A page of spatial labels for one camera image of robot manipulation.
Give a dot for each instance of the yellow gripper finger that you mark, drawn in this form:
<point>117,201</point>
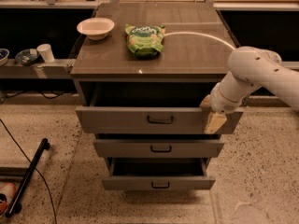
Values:
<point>215,121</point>
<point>206,102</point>

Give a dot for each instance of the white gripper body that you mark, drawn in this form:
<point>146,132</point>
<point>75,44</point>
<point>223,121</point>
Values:
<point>221,104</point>

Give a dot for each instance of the grey top drawer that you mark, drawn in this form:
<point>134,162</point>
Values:
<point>145,108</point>

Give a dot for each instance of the grey drawer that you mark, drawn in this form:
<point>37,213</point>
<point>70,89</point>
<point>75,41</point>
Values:
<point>158,174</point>
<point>158,146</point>
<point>145,108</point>

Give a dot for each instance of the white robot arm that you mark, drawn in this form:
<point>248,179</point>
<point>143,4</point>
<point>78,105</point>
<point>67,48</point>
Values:
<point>249,70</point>

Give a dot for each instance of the grey drawer cabinet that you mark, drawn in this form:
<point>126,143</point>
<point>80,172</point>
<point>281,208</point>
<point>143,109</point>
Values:
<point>196,49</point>

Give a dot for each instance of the grey middle drawer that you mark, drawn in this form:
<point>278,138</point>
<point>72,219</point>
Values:
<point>158,146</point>

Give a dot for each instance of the grey bottom drawer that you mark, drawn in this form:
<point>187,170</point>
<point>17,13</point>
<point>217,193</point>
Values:
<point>158,174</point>

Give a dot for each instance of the green snack bag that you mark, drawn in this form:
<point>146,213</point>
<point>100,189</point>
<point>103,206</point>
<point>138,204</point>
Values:
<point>145,41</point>

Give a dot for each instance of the grey side shelf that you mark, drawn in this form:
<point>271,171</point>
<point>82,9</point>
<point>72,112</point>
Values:
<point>60,69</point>

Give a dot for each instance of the black pole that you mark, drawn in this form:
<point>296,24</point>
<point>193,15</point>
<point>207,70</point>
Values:
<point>15,205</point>

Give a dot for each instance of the white paper cup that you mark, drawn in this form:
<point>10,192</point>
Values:
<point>46,52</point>

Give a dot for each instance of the dark patterned bowl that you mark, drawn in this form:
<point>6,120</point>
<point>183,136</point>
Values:
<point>27,57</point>

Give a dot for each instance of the blue white bowl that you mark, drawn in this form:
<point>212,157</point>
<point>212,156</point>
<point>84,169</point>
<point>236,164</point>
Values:
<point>4,53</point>

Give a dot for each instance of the red white object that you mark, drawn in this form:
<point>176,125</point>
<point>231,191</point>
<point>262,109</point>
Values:
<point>7,192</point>

